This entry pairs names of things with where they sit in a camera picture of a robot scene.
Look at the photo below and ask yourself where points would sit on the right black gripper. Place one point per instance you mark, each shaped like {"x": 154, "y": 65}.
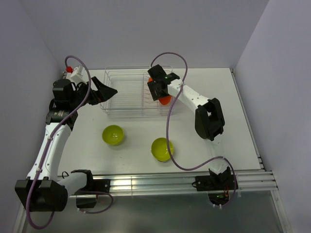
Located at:
{"x": 152, "y": 87}

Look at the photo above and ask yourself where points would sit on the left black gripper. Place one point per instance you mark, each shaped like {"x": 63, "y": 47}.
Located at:
{"x": 105, "y": 92}

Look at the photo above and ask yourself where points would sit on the green bowl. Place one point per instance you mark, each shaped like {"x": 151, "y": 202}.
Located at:
{"x": 159, "y": 150}
{"x": 113, "y": 135}

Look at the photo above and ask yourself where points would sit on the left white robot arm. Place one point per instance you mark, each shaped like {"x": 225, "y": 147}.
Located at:
{"x": 41, "y": 191}

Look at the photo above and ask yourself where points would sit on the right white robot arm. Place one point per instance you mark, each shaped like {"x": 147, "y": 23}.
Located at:
{"x": 208, "y": 120}

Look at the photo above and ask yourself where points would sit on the wire dish rack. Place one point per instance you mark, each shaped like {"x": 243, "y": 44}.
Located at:
{"x": 133, "y": 99}

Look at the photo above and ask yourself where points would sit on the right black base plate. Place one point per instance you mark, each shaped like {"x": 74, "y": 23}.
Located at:
{"x": 218, "y": 188}

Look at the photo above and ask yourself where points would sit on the aluminium mounting rail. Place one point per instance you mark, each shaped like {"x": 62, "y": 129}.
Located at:
{"x": 180, "y": 183}

